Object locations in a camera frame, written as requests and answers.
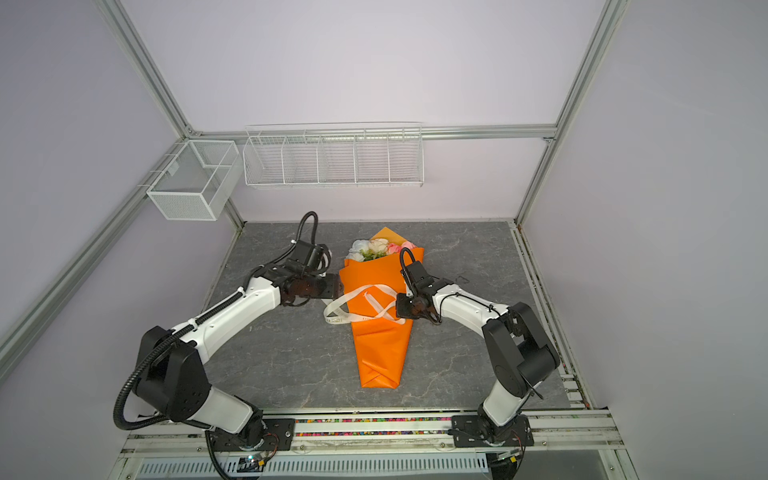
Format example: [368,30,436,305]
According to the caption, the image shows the orange wrapping paper sheet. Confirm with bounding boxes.
[340,227,424,389]

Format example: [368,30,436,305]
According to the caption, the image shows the white fake rose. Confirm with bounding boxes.
[346,240,374,262]

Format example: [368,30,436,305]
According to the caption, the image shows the white printed ribbon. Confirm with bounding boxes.
[322,283,409,326]

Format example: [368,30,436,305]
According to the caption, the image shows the cream fake rose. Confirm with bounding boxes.
[369,238,390,255]

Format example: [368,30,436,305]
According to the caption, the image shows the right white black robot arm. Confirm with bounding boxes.
[395,248,561,450]

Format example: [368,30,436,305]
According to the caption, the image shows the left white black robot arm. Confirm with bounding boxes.
[112,233,341,479]

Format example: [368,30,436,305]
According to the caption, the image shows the white mesh box basket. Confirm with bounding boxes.
[148,140,244,221]

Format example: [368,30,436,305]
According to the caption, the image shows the white wire shelf basket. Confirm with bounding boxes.
[242,122,425,188]

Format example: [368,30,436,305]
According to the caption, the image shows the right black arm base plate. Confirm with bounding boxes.
[448,413,534,448]

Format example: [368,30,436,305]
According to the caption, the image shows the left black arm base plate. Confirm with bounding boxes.
[211,417,296,452]

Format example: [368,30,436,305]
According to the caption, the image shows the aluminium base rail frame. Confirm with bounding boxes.
[110,408,638,479]

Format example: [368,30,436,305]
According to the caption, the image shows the white slotted cable duct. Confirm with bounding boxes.
[134,453,491,479]

